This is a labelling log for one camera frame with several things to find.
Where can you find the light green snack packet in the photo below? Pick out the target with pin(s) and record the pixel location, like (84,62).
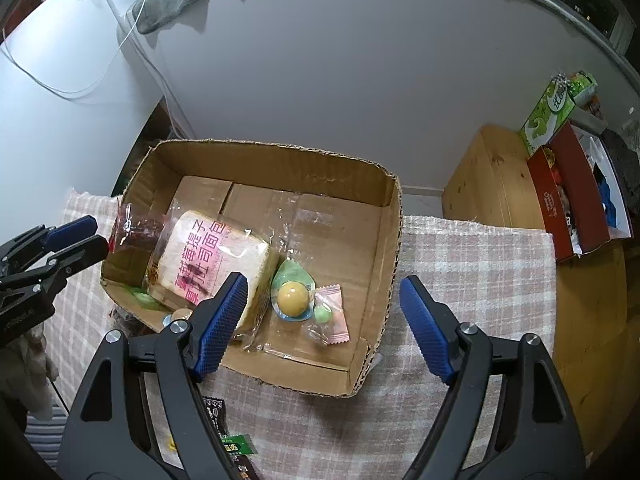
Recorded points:
(140,300)

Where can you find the wooden cabinet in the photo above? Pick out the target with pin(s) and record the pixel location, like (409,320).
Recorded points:
(500,180)

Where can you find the small green snack packet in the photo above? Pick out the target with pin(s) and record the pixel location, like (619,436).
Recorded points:
(240,446)

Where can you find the pink candy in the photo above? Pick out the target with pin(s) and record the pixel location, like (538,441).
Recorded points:
(332,310)

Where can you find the yellow candy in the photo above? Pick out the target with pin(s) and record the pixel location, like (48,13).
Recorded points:
(173,444)

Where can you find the pink printed bread packet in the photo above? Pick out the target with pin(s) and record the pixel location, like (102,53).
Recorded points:
(200,255)

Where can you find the brown chocolate bar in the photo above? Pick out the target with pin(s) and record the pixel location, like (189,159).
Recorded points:
(247,470)

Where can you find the striped cloth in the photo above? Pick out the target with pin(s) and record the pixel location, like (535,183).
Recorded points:
(45,435)

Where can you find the red clear snack packet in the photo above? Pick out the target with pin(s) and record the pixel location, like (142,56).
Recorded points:
(132,230)

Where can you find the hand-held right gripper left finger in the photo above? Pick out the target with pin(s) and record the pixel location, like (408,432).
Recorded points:
(222,325)

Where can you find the plaid tablecloth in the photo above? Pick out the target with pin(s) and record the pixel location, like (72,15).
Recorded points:
(450,270)

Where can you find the egg yolk snack packet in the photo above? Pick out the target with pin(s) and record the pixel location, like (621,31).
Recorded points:
(292,297)

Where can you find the red cardboard box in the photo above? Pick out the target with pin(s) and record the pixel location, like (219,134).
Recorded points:
(555,200)

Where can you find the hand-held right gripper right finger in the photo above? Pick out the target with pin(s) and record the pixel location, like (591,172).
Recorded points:
(425,330)

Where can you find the green carton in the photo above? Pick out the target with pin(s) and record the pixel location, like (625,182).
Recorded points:
(547,115)

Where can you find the small black snack packet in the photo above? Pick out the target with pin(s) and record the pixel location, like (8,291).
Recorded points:
(216,412)

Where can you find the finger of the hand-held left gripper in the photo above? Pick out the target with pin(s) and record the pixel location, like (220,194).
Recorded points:
(80,256)
(70,232)

